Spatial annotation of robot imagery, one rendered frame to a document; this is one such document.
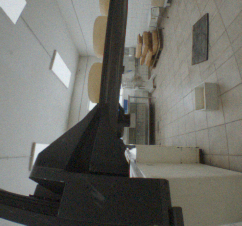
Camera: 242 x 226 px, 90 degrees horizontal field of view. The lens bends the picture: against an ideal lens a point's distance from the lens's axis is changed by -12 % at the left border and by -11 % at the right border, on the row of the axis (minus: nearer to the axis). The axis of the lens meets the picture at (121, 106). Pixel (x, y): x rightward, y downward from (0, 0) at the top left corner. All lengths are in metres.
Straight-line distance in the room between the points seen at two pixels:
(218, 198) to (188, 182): 0.25
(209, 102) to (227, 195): 0.88
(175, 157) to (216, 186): 0.71
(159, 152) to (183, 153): 0.29
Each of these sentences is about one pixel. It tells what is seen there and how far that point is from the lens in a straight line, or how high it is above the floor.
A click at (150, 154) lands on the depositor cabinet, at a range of 1.64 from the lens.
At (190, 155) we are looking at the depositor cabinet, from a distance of 1.80.
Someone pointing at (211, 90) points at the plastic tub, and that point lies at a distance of 1.67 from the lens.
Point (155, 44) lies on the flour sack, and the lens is 4.15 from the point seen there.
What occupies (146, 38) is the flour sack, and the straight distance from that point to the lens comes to 4.28.
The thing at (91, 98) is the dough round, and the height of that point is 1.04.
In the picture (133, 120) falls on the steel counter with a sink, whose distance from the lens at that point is 4.30.
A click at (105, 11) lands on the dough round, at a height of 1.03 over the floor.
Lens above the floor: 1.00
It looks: 1 degrees up
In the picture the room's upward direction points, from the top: 87 degrees counter-clockwise
